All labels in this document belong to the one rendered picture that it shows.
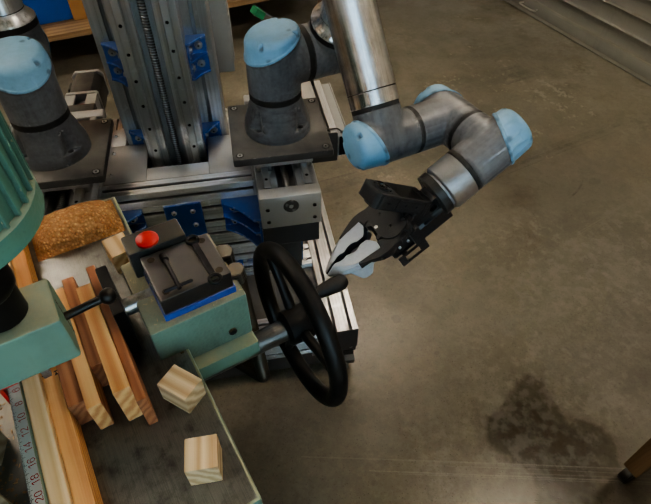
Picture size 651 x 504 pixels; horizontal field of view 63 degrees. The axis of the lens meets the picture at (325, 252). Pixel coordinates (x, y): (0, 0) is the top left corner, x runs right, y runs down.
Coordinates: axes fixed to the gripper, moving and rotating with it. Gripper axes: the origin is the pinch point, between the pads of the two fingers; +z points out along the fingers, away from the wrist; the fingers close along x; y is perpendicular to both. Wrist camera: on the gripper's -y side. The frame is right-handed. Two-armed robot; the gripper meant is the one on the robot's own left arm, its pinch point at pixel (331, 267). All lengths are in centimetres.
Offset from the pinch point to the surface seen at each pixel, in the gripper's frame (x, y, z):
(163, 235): 8.9, -18.1, 14.5
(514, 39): 187, 187, -158
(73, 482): -15.8, -20.4, 34.3
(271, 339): -1.1, 3.3, 14.7
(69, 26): 271, 46, 43
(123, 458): -13.5, -14.7, 32.0
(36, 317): -3.5, -30.7, 25.5
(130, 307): 3.3, -16.9, 23.4
